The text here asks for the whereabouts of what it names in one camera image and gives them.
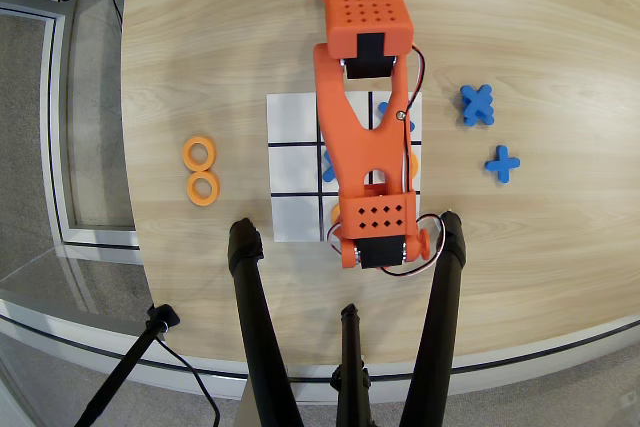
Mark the short black tripod leg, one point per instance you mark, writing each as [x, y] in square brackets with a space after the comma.
[351, 347]

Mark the metal framed glass panel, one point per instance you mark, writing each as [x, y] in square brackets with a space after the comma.
[50, 97]

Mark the blue cross piece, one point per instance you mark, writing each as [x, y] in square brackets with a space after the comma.
[502, 164]
[477, 99]
[487, 121]
[385, 109]
[327, 174]

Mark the thin black stand pole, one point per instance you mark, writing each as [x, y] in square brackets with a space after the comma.
[125, 367]

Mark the white tic-tac-toe board sheet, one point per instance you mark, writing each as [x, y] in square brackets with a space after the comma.
[292, 117]

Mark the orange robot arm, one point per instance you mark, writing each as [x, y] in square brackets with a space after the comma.
[350, 147]

